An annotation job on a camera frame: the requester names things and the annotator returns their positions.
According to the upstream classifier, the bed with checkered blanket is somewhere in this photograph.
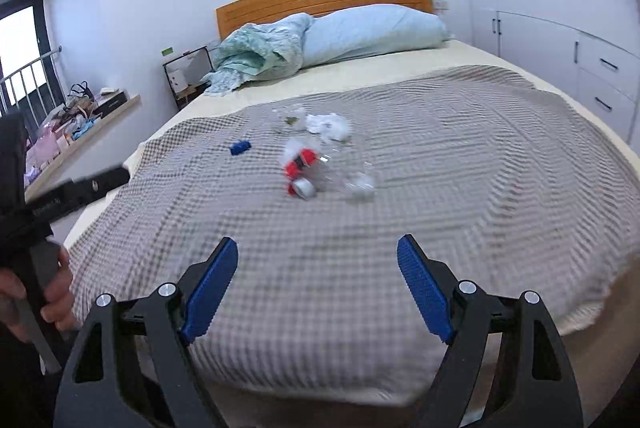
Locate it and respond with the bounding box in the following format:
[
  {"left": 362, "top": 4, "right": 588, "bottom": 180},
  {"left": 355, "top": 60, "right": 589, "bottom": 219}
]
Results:
[{"left": 65, "top": 39, "right": 640, "bottom": 409}]

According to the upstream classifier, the white crumpled tissue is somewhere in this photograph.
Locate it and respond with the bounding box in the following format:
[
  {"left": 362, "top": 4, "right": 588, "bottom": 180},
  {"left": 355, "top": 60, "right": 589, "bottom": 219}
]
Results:
[{"left": 306, "top": 113, "right": 352, "bottom": 144}]

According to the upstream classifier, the red white packet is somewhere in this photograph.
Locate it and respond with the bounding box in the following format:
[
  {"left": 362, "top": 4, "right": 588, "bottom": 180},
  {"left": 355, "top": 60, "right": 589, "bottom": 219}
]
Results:
[{"left": 284, "top": 148, "right": 321, "bottom": 181}]

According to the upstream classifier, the silver foil piece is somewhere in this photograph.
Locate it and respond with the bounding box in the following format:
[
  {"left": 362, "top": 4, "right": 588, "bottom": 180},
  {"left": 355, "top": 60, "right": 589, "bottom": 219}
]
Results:
[{"left": 287, "top": 178, "right": 317, "bottom": 200}]

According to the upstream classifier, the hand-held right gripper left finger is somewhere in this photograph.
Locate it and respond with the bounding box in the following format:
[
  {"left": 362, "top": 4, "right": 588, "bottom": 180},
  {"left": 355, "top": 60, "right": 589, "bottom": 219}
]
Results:
[{"left": 52, "top": 237, "right": 240, "bottom": 428}]

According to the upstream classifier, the green floral quilt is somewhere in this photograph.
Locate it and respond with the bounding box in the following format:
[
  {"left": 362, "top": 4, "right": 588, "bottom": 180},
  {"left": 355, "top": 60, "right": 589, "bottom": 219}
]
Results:
[{"left": 202, "top": 12, "right": 316, "bottom": 96}]

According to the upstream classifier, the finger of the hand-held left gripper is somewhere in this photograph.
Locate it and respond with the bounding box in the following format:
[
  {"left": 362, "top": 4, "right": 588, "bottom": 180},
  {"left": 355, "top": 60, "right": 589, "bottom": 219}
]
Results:
[{"left": 25, "top": 164, "right": 132, "bottom": 229}]

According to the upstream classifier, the clear plastic cup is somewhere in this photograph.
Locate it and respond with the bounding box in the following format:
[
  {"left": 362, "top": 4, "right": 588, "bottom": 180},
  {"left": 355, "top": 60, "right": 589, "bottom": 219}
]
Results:
[{"left": 271, "top": 106, "right": 308, "bottom": 131}]

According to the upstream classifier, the grey checked blanket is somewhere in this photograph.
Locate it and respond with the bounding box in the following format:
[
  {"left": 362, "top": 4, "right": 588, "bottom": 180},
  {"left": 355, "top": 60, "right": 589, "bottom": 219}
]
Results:
[{"left": 70, "top": 64, "right": 628, "bottom": 394}]

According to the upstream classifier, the black framed window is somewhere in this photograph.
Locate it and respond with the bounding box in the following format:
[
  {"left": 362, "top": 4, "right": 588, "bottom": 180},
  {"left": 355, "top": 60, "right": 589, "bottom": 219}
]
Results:
[{"left": 0, "top": 0, "right": 51, "bottom": 119}]

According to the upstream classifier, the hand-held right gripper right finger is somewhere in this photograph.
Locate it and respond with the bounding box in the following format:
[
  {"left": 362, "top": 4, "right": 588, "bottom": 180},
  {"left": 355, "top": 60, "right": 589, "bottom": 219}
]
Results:
[{"left": 396, "top": 234, "right": 585, "bottom": 428}]

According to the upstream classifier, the black metal nightstand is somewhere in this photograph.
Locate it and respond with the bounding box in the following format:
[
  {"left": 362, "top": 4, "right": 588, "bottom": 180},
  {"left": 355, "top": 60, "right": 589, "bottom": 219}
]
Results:
[{"left": 162, "top": 46, "right": 213, "bottom": 111}]

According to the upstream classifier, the black box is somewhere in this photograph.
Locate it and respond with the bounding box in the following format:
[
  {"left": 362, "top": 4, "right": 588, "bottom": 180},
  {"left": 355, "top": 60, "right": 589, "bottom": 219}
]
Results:
[{"left": 94, "top": 91, "right": 128, "bottom": 118}]

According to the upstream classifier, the wooden wall shelf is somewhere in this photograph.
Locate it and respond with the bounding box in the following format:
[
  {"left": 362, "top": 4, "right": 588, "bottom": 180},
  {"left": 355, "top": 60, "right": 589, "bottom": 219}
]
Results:
[{"left": 22, "top": 94, "right": 142, "bottom": 201}]

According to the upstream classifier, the person's left hand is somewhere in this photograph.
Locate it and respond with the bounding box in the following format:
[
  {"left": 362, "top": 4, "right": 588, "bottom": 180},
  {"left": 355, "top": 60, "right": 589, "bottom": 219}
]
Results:
[{"left": 0, "top": 247, "right": 76, "bottom": 341}]

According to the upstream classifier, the pale blue pillow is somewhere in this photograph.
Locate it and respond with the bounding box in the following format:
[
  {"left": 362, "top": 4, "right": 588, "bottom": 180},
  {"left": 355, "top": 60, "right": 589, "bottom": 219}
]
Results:
[{"left": 300, "top": 4, "right": 451, "bottom": 69}]

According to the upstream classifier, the metal railing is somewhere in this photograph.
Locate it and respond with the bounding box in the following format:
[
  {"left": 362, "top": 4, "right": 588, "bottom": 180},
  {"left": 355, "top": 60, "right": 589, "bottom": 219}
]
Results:
[{"left": 0, "top": 47, "right": 63, "bottom": 144}]

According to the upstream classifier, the clutter of bags and toiletries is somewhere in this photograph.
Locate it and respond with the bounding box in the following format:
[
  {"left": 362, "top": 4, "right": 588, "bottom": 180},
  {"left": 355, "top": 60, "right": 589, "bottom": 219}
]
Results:
[{"left": 22, "top": 81, "right": 128, "bottom": 179}]

